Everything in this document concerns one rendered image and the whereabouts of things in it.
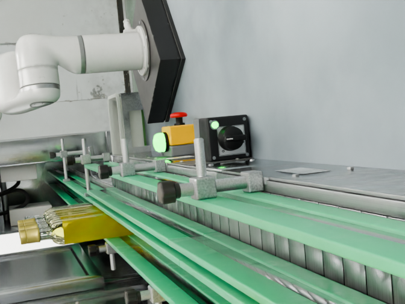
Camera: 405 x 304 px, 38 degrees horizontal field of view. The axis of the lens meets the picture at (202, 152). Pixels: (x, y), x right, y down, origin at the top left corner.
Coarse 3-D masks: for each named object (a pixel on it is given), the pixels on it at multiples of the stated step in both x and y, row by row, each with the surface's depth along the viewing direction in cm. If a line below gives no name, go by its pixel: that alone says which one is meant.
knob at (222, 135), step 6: (228, 126) 105; (222, 132) 104; (228, 132) 104; (234, 132) 104; (240, 132) 104; (222, 138) 104; (228, 138) 102; (234, 138) 103; (240, 138) 103; (246, 138) 104; (222, 144) 104; (228, 144) 104; (234, 144) 104; (240, 144) 104; (228, 150) 105
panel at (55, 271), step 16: (0, 256) 178; (16, 256) 179; (32, 256) 177; (48, 256) 175; (64, 256) 173; (80, 256) 168; (0, 272) 160; (16, 272) 159; (32, 272) 157; (48, 272) 155; (64, 272) 153; (80, 272) 152; (96, 272) 147; (0, 288) 143; (16, 288) 139; (32, 288) 138; (48, 288) 139; (64, 288) 141; (80, 288) 142; (96, 288) 143
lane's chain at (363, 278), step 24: (144, 192) 138; (264, 192) 73; (192, 216) 103; (216, 216) 91; (384, 216) 50; (240, 240) 82; (264, 240) 75; (288, 240) 68; (312, 264) 63; (336, 264) 59; (360, 264) 55; (360, 288) 55; (384, 288) 51
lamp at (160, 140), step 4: (164, 132) 135; (156, 136) 134; (160, 136) 133; (164, 136) 133; (156, 140) 133; (160, 140) 133; (164, 140) 133; (168, 140) 133; (156, 144) 133; (160, 144) 133; (164, 144) 133; (168, 144) 133; (156, 148) 134; (160, 148) 133; (164, 148) 134; (168, 148) 134
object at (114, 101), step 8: (112, 96) 184; (112, 104) 193; (120, 104) 178; (112, 112) 193; (120, 112) 178; (112, 120) 194; (120, 120) 178; (112, 128) 194; (120, 128) 178; (112, 136) 194; (120, 136) 179; (112, 144) 194; (120, 144) 194; (112, 152) 194; (120, 152) 194
